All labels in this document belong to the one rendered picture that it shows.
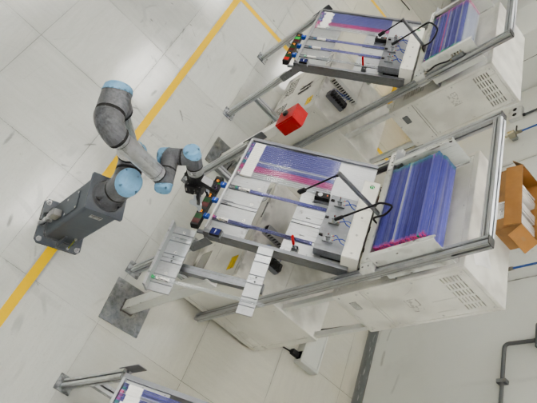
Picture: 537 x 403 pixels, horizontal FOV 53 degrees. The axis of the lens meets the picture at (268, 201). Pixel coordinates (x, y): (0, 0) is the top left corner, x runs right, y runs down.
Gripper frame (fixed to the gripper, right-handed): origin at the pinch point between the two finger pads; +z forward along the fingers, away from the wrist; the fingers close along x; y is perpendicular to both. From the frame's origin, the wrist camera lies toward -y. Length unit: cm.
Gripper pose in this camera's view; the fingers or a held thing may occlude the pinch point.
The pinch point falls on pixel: (204, 202)
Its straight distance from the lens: 263.5
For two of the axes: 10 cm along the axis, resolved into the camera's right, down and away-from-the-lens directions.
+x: -3.3, 7.2, -6.2
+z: 0.2, 6.6, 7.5
